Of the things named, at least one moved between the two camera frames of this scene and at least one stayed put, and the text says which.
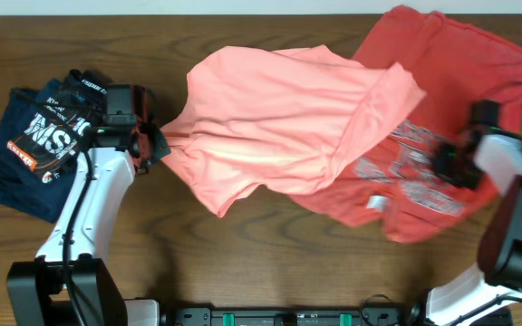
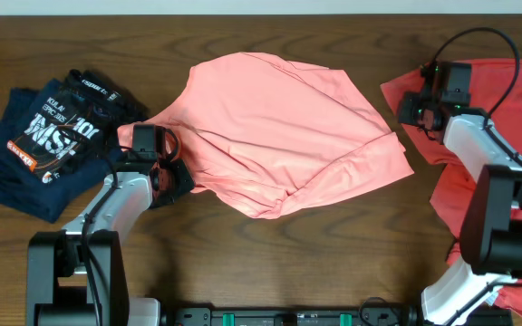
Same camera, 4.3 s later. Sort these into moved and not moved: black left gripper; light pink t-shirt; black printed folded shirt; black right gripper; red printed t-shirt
Moved: black right gripper; black left gripper; light pink t-shirt; red printed t-shirt
Not moved: black printed folded shirt
